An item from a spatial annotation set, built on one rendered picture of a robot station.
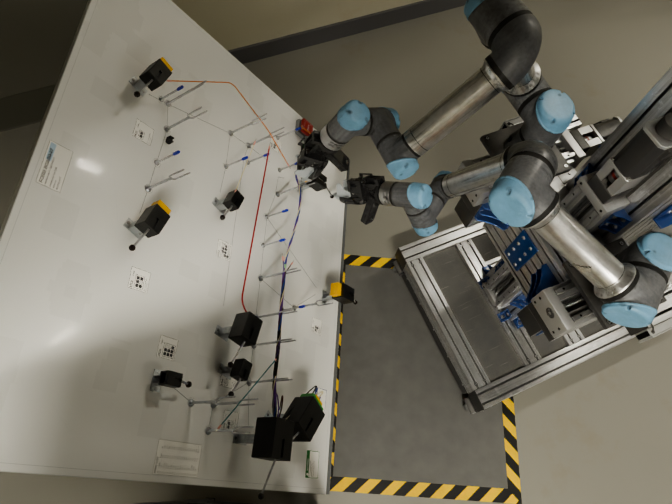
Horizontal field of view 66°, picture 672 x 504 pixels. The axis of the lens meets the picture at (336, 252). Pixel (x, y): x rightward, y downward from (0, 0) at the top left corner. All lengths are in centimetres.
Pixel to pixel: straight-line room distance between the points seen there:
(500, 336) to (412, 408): 54
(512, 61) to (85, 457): 121
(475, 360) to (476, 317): 22
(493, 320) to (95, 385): 190
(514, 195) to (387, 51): 254
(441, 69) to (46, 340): 306
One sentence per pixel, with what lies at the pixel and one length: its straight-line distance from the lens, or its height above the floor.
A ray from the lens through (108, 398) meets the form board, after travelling 116.
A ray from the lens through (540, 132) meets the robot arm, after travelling 170.
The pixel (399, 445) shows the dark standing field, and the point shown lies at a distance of 258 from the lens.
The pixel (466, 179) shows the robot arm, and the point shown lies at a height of 128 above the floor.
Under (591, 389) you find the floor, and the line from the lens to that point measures 296.
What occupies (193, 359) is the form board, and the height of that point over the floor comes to 129.
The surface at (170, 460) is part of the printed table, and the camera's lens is 125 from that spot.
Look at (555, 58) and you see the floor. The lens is 405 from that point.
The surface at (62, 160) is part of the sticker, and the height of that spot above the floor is 161.
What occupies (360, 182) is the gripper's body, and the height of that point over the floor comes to 116.
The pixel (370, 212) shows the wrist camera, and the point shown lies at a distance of 166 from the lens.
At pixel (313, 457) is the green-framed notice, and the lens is 160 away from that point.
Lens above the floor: 252
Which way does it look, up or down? 65 degrees down
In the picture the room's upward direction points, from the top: 10 degrees clockwise
